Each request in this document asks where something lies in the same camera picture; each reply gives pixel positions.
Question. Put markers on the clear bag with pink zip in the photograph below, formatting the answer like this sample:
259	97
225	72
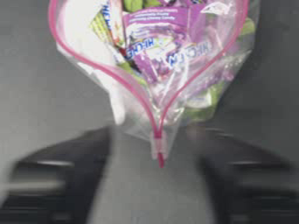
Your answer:
97	35

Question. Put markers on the purple candy packet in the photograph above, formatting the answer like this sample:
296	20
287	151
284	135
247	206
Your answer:
162	32

